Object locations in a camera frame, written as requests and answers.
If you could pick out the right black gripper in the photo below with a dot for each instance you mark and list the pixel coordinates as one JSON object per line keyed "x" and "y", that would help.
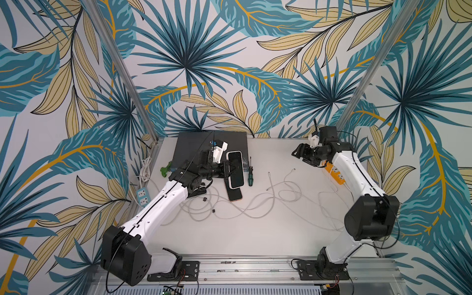
{"x": 306, "y": 153}

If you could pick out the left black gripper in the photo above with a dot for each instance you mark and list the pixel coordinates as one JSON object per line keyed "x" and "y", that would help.
{"x": 221, "y": 168}

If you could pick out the white-edged black phone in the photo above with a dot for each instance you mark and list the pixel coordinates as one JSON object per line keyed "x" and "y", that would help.
{"x": 236, "y": 157}

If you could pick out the pink-edged black phone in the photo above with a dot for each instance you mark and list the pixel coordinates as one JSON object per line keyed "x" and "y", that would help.
{"x": 233, "y": 194}

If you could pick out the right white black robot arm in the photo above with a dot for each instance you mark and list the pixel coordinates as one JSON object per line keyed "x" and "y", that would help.
{"x": 372, "y": 216}

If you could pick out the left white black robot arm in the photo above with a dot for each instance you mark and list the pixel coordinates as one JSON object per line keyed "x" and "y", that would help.
{"x": 125, "y": 249}

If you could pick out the orange power strip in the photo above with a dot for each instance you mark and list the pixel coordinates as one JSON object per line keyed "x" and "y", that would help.
{"x": 335, "y": 174}

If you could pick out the green clamp tool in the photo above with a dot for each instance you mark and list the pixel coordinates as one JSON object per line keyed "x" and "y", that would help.
{"x": 166, "y": 169}

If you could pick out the light blue power strip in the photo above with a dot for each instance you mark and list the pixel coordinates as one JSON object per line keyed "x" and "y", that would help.
{"x": 143, "y": 197}

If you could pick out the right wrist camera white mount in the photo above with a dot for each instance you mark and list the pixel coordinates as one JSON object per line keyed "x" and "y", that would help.
{"x": 314, "y": 141}

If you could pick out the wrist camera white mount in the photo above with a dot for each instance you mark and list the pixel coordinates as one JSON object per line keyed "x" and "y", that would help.
{"x": 314, "y": 141}
{"x": 218, "y": 148}

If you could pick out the green handled screwdriver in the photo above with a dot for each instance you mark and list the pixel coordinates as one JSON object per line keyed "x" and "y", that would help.
{"x": 250, "y": 173}

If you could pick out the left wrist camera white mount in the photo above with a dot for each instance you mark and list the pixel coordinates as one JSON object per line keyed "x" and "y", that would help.
{"x": 218, "y": 148}

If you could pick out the grey network switch box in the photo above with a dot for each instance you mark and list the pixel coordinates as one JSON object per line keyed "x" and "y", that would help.
{"x": 189, "y": 144}

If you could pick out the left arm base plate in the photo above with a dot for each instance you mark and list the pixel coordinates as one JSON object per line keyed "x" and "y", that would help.
{"x": 183, "y": 271}

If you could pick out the aluminium front rail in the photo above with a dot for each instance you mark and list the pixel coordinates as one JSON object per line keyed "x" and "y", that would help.
{"x": 263, "y": 275}

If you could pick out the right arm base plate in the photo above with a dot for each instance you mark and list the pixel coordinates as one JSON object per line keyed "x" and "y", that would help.
{"x": 320, "y": 271}

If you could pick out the right aluminium corner post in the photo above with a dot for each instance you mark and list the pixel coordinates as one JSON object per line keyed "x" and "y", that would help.
{"x": 385, "y": 47}

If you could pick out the aluminium corner post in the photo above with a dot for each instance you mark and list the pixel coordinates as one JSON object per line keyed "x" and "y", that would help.
{"x": 385, "y": 47}
{"x": 107, "y": 40}

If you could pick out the left aluminium corner post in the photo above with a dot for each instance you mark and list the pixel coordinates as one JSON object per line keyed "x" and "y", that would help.
{"x": 107, "y": 40}

